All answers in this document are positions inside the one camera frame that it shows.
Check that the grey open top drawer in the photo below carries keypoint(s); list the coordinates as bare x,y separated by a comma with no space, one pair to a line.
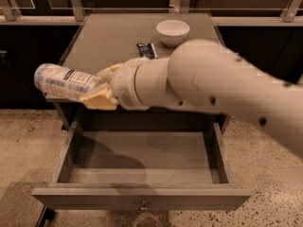
117,170

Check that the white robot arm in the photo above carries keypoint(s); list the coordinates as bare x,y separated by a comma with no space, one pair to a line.
205,77

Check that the blue plastic water bottle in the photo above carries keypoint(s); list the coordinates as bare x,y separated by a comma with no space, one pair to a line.
64,82

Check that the grey cabinet table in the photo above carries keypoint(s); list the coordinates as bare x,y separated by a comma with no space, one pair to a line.
108,39

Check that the metal railing frame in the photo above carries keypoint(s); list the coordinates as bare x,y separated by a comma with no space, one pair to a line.
222,12

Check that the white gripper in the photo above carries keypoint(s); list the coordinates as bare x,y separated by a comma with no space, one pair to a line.
124,80

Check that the white ceramic bowl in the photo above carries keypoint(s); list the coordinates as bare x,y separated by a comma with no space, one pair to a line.
172,33

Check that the small dark blue packet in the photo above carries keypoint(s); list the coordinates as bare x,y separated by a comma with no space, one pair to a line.
147,50

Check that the metal drawer knob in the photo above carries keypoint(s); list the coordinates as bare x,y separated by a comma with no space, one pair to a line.
143,206

